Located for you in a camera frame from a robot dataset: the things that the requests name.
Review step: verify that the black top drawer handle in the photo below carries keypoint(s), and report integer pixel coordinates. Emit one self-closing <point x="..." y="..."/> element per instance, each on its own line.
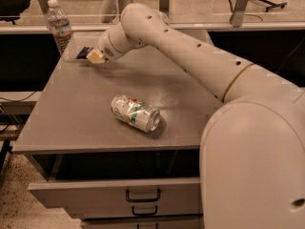
<point x="143" y="197"/>

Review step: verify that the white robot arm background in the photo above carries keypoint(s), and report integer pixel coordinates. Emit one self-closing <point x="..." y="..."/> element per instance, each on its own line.
<point x="112" y="9"/>

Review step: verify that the black drawer handle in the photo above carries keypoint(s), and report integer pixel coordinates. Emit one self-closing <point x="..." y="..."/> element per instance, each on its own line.
<point x="143" y="197"/>
<point x="144" y="211"/>

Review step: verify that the dark blue rxbar wrapper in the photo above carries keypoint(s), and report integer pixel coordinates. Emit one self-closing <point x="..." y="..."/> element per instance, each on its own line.
<point x="83" y="53"/>

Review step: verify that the white green soda can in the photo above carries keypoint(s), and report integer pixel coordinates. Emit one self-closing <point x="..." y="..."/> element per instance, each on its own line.
<point x="136" y="113"/>

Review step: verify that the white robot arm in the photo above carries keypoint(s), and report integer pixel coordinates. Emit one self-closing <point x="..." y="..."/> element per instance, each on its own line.
<point x="252" y="151"/>

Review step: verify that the black office chair left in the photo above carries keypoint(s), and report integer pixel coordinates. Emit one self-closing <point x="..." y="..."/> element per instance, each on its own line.
<point x="10" y="10"/>

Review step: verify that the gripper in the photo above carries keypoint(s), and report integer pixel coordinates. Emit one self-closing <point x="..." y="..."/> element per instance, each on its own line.
<point x="105" y="48"/>

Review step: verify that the clear plastic water bottle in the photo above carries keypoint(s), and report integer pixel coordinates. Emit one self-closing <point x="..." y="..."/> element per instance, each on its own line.
<point x="61" y="30"/>

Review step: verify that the grey cabinet top drawer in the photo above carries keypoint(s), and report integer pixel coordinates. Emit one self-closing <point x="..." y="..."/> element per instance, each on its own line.
<point x="65" y="195"/>

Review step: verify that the grey metal bracket right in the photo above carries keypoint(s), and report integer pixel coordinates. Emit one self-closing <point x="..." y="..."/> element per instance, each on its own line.
<point x="237" y="17"/>

